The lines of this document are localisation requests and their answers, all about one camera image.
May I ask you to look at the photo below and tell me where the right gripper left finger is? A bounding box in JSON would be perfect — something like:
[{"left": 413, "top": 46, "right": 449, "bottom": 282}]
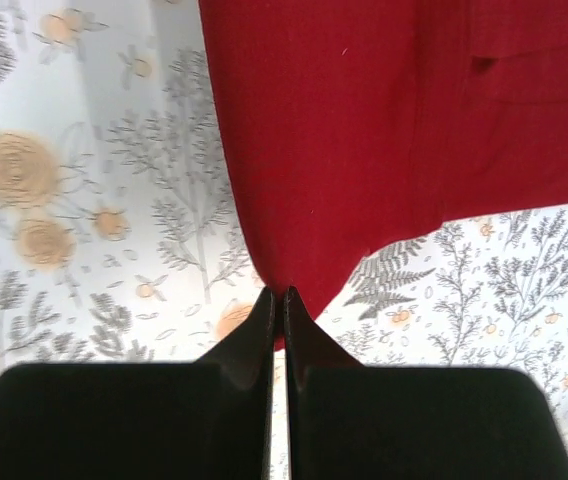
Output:
[{"left": 0, "top": 289, "right": 276, "bottom": 479}]

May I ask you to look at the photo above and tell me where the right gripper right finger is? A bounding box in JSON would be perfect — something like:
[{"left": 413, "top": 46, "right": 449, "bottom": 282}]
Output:
[{"left": 283, "top": 289, "right": 568, "bottom": 480}]

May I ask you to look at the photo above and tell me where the red t-shirt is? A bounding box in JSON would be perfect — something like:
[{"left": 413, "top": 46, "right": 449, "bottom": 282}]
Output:
[{"left": 196, "top": 0, "right": 568, "bottom": 353}]

